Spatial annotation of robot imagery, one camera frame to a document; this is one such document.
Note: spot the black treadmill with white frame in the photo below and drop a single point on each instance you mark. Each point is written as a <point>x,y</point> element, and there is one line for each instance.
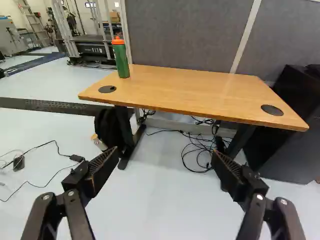
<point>85,35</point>

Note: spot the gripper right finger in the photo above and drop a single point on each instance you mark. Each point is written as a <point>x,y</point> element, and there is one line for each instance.
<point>240,180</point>

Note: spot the green bottle with orange cap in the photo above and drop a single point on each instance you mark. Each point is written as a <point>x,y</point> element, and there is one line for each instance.
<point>121,58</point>

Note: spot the wooden table with black legs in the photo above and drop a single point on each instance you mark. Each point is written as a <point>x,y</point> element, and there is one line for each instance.
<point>192,92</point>

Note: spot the black cabinet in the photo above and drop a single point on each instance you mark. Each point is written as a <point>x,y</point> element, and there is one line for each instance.
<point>287,120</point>

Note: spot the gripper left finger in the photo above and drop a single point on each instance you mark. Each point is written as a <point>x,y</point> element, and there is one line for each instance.
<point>75,185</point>

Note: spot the black backpack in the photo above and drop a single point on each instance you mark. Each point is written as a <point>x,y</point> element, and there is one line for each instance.
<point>112,128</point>

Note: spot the clear bottle with orange lid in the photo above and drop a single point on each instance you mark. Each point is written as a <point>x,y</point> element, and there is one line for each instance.
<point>98,143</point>

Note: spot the grey partition wall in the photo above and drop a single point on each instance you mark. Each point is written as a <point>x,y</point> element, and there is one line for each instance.
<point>200,35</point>

